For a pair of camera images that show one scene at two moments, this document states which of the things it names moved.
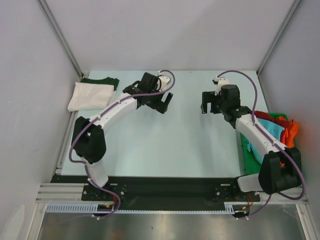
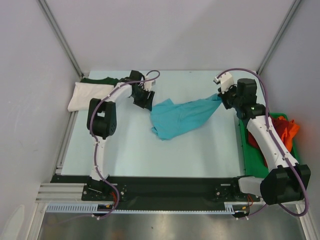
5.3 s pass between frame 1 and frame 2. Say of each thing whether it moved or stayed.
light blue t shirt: moved
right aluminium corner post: stayed
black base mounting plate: stayed
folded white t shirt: stayed
